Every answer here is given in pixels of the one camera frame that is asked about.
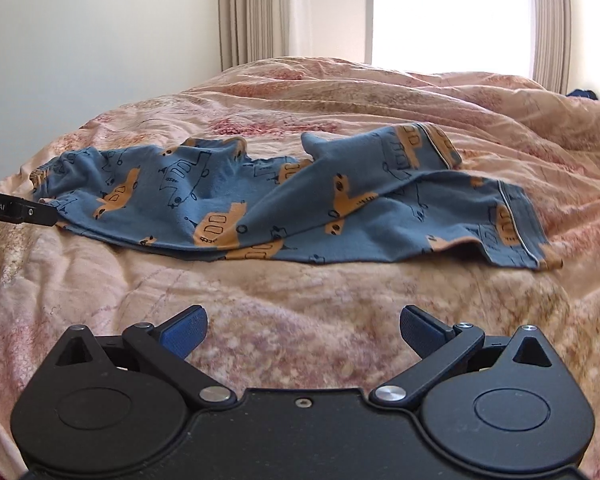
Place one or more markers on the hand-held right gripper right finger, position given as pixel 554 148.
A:
pixel 420 331

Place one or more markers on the beige curtain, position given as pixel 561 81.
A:
pixel 550 20
pixel 252 10

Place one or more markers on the bright window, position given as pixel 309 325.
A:
pixel 450 10

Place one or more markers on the blue pants with orange print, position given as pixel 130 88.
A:
pixel 290 200

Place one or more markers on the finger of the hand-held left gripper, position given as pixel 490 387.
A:
pixel 37 214

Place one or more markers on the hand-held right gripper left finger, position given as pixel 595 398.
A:
pixel 184 331

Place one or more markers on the dark blue bag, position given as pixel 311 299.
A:
pixel 582 94

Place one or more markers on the pink floral bedspread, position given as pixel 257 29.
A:
pixel 330 310

